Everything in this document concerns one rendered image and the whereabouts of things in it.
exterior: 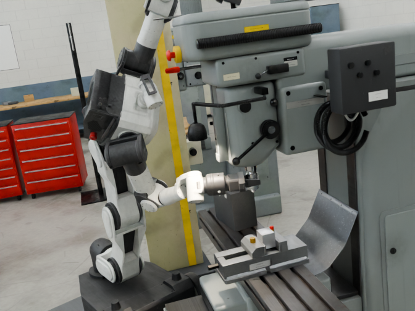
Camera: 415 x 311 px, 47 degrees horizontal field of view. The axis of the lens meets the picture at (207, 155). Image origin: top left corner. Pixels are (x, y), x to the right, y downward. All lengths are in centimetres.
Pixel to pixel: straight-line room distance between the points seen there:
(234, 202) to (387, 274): 70
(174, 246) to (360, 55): 258
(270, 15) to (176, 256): 253
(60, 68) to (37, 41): 71
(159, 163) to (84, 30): 739
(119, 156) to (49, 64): 892
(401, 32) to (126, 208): 142
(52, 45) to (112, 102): 881
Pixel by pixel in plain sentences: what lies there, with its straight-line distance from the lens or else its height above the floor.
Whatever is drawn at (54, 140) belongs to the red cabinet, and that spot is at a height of 74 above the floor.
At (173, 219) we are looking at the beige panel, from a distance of 372.
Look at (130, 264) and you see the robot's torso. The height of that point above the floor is 72.
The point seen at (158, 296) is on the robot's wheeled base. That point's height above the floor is 59.
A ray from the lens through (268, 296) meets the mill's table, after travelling 173.
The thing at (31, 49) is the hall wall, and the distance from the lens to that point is 1075.
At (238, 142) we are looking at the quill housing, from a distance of 175.
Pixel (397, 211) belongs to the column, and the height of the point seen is 106.
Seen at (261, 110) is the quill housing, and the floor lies 152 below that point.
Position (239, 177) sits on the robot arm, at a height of 126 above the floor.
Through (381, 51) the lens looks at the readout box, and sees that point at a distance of 163.
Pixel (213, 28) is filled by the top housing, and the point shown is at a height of 183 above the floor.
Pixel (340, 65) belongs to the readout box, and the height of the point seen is 167.
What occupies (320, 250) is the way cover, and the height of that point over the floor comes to 89.
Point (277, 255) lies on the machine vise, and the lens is 187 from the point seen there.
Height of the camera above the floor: 183
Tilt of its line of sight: 15 degrees down
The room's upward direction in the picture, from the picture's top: 7 degrees counter-clockwise
